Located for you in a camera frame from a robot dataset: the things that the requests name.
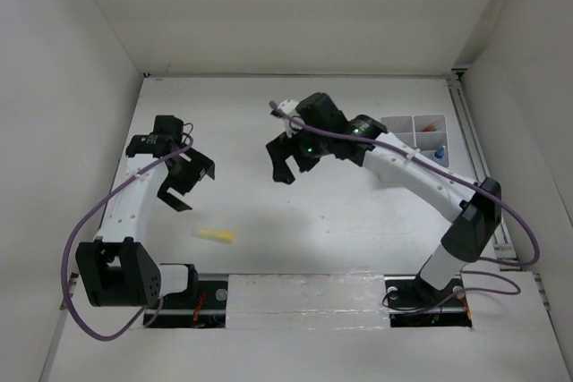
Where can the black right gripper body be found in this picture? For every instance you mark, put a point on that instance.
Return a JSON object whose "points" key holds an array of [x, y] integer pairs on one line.
{"points": [[310, 146]]}

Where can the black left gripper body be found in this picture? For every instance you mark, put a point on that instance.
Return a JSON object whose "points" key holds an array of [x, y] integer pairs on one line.
{"points": [[177, 169]]}

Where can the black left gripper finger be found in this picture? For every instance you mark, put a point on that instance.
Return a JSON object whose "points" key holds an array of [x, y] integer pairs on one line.
{"points": [[201, 165], [171, 200]]}

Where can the yellow highlighter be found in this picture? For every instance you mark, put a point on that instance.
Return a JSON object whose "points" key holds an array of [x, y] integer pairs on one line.
{"points": [[214, 235]]}

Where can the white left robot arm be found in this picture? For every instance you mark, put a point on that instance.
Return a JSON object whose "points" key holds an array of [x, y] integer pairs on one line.
{"points": [[116, 269]]}

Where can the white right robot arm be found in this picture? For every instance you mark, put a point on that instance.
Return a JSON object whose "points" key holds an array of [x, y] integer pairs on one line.
{"points": [[316, 128]]}

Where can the white divided organizer left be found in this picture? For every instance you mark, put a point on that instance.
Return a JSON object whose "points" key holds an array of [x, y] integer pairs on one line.
{"points": [[402, 127]]}

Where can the white divided organizer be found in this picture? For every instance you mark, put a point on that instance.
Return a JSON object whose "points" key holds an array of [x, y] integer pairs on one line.
{"points": [[402, 127], [428, 142]]}

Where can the white divided organizer right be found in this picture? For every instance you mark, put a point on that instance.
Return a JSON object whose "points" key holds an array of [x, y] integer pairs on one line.
{"points": [[428, 142]]}

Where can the blue capped glue bottle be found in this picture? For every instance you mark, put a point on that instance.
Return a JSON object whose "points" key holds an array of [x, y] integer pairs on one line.
{"points": [[439, 154]]}

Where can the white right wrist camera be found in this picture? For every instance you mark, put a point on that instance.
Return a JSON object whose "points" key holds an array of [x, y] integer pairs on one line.
{"points": [[283, 109]]}

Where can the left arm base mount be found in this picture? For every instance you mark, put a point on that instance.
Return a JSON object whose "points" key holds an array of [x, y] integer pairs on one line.
{"points": [[207, 309]]}

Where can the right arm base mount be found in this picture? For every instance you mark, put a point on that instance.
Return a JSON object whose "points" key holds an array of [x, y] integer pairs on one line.
{"points": [[412, 305]]}

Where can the aluminium rail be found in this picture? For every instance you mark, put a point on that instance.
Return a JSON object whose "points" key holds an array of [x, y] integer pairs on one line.
{"points": [[503, 249]]}

